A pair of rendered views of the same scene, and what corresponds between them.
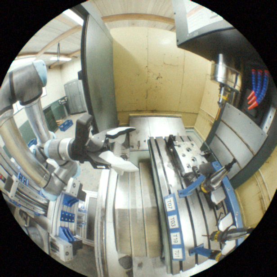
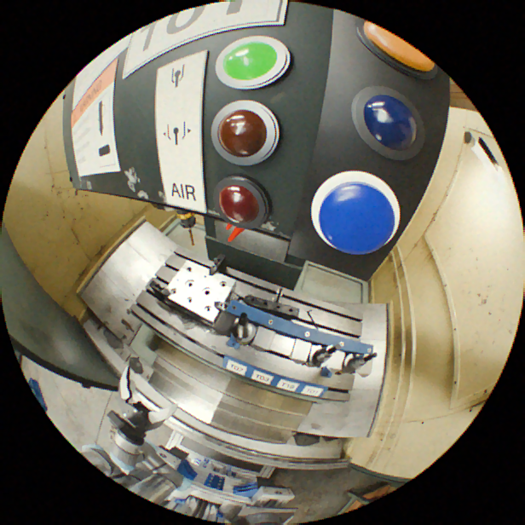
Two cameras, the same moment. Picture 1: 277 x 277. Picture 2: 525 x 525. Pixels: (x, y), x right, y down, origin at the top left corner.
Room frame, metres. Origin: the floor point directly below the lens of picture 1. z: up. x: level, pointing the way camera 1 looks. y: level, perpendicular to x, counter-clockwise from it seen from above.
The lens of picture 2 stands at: (-0.01, -0.12, 1.68)
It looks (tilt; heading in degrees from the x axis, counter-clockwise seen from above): 49 degrees down; 288
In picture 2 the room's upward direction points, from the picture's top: 8 degrees clockwise
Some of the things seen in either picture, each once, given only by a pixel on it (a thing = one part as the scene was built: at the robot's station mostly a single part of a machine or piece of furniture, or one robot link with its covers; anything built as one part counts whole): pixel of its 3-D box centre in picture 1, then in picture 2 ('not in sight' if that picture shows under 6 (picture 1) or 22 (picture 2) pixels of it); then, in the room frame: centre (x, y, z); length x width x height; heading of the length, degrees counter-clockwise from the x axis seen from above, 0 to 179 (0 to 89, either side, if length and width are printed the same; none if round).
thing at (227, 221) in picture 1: (225, 222); (300, 352); (-0.11, -0.26, 1.21); 0.07 x 0.05 x 0.01; 93
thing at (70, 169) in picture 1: (67, 168); (145, 452); (0.13, 0.30, 1.18); 0.11 x 0.08 x 0.11; 162
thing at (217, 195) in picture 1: (217, 195); (262, 339); (0.00, -0.25, 1.21); 0.07 x 0.05 x 0.01; 93
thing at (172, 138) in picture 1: (172, 141); (161, 291); (0.53, -0.29, 0.97); 0.13 x 0.03 x 0.15; 3
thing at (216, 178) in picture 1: (221, 174); (244, 325); (0.06, -0.25, 1.26); 0.04 x 0.04 x 0.07
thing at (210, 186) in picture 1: (212, 181); (244, 331); (0.06, -0.25, 1.21); 0.06 x 0.06 x 0.03
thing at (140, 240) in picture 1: (135, 209); (221, 400); (0.06, 0.02, 0.70); 0.90 x 0.30 x 0.16; 3
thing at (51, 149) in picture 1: (57, 149); (124, 454); (0.15, 0.30, 1.28); 0.11 x 0.08 x 0.09; 94
